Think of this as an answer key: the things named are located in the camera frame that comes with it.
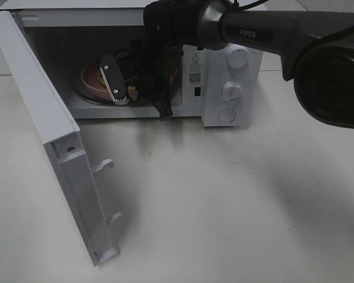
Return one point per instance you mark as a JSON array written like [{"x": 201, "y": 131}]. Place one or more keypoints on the white dial knob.
[
  {"x": 231, "y": 91},
  {"x": 237, "y": 56}
]

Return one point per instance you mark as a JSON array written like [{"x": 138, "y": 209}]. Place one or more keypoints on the round door release button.
[{"x": 227, "y": 115}]

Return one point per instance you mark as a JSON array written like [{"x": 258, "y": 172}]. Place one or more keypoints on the pink plate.
[{"x": 91, "y": 74}]

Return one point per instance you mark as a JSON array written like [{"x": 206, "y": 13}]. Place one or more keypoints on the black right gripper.
[{"x": 154, "y": 64}]

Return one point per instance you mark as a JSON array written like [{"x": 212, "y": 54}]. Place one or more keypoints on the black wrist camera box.
[{"x": 113, "y": 80}]

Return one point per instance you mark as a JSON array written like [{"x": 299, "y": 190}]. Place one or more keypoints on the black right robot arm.
[{"x": 316, "y": 49}]

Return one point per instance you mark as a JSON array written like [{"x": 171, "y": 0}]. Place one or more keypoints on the white microwave oven body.
[{"x": 67, "y": 36}]

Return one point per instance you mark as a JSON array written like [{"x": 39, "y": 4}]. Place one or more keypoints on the toast sandwich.
[{"x": 124, "y": 55}]

